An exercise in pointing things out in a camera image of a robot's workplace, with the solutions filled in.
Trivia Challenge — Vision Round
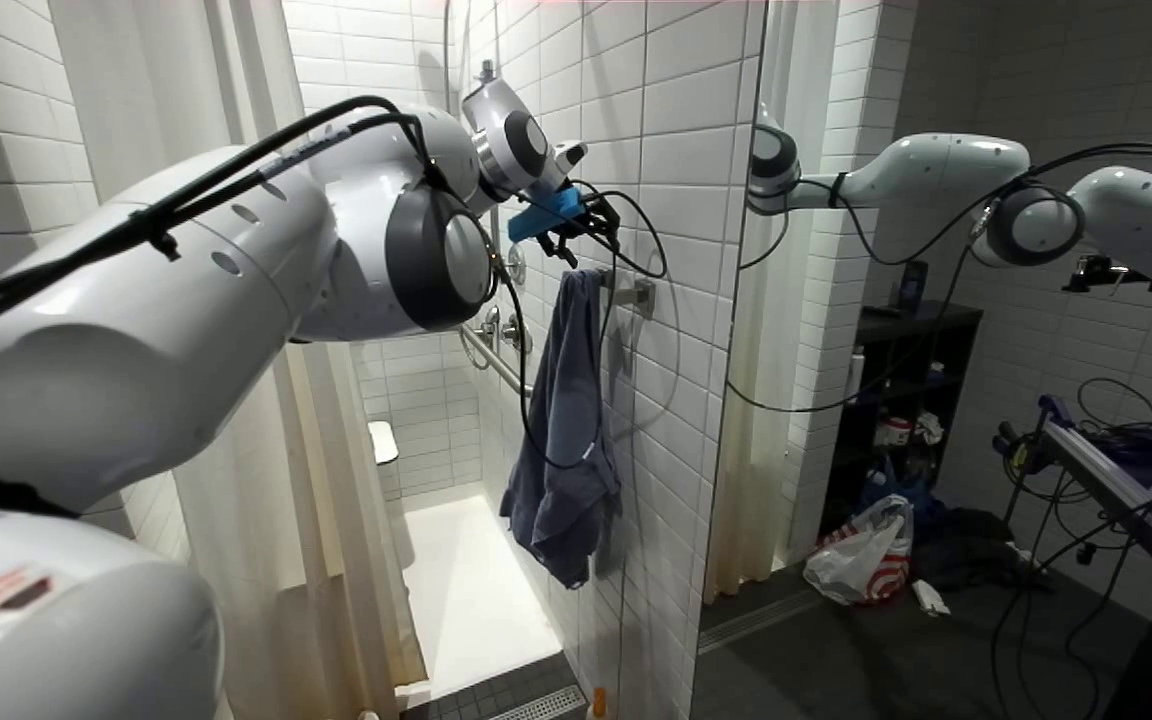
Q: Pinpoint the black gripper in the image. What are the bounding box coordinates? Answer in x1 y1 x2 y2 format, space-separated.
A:
537 212 622 265

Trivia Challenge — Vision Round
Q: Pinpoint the white plastic bag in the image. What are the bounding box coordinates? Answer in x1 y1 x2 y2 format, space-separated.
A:
804 497 917 604

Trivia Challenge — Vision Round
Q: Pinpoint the black desk with clutter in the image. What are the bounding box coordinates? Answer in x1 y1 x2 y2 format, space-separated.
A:
994 393 1152 720

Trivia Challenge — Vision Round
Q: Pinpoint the black shelf cabinet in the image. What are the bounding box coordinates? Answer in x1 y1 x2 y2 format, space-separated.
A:
819 304 982 533

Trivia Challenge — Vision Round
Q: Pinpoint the white shower curtain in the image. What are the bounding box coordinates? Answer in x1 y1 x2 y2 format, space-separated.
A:
121 342 429 720

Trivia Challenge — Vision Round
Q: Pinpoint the right wall hook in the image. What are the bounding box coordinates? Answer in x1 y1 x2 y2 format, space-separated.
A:
614 278 657 314

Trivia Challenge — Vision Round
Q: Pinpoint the blue towel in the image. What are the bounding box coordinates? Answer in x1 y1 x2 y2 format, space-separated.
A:
502 273 622 588

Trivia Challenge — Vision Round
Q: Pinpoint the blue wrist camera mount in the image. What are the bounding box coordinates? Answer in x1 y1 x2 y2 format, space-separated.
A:
510 188 584 239

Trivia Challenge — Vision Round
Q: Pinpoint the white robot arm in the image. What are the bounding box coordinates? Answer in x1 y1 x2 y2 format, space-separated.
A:
0 77 584 720

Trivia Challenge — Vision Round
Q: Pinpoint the horizontal metal grab bar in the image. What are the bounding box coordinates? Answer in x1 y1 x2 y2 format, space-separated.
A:
455 327 533 396

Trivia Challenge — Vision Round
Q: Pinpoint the white bathtub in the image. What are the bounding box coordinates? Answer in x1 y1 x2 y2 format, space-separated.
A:
406 492 561 698

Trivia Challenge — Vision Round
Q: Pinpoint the camera on stand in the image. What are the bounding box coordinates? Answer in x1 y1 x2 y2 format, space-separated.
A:
1063 254 1152 292

